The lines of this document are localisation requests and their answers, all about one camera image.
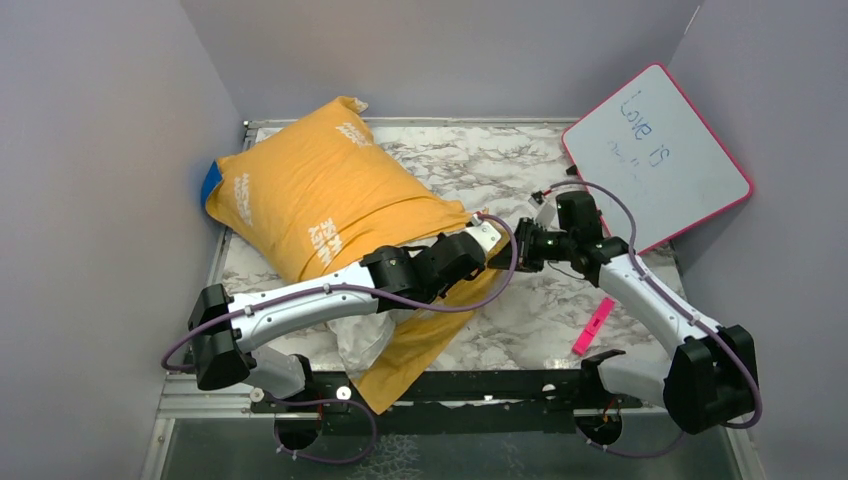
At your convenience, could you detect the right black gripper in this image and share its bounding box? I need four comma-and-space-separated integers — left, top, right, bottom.
489, 216, 576, 272

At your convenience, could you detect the white pillow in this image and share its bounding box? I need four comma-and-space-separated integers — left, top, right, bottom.
327, 236, 436, 379

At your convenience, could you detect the yellow Mickey Mouse pillowcase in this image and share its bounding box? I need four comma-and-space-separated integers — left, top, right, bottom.
200, 97, 500, 414

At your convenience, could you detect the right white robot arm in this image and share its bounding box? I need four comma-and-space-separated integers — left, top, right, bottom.
504, 191, 763, 435

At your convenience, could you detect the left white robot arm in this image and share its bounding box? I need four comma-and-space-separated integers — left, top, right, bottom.
188, 225, 501, 411

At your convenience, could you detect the pink marker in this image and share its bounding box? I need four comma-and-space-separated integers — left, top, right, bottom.
571, 297, 616, 356

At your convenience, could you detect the pink framed whiteboard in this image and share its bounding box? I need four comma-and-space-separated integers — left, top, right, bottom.
562, 63, 753, 253

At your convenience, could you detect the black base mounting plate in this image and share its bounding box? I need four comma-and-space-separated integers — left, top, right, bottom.
236, 369, 643, 449

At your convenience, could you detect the aluminium table frame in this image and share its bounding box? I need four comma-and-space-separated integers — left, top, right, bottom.
144, 119, 764, 479

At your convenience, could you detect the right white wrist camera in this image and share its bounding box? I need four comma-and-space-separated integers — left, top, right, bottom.
529, 189, 557, 228

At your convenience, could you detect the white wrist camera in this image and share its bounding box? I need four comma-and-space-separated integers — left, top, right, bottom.
463, 213, 502, 256
529, 189, 557, 228

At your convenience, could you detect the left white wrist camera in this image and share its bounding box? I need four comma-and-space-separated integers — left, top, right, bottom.
463, 213, 502, 256

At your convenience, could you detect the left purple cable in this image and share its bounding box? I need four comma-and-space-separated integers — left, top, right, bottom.
160, 212, 520, 465

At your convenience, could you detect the purple cable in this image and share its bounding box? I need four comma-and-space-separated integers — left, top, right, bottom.
160, 212, 520, 465
549, 180, 764, 460

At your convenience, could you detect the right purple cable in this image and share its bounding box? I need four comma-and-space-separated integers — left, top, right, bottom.
549, 180, 764, 460

